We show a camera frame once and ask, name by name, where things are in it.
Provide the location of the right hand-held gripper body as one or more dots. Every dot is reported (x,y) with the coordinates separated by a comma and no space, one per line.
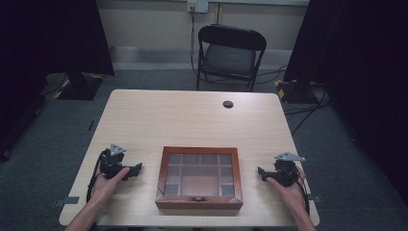
(285,171)

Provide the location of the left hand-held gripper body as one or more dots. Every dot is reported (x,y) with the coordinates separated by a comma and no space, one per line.
(110,163)

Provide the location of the wooden box with glass lid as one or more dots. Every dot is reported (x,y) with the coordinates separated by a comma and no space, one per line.
(198,179)

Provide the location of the person's right hand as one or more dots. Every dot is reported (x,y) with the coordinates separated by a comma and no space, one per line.
(290,192)

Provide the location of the person's left hand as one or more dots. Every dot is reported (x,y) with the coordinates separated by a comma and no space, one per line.
(107,187)

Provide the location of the black stand base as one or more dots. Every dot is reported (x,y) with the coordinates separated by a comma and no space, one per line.
(295,91)
(80,86)

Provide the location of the black folding chair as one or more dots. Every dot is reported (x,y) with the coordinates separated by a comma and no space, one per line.
(229,57)

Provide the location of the black curtain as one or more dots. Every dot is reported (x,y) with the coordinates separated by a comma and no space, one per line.
(48,38)
(359,64)

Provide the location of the black table bracket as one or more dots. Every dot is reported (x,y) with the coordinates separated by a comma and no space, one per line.
(69,200)
(314,198)

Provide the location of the white wall outlet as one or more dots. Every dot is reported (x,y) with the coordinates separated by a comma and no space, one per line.
(197,5)

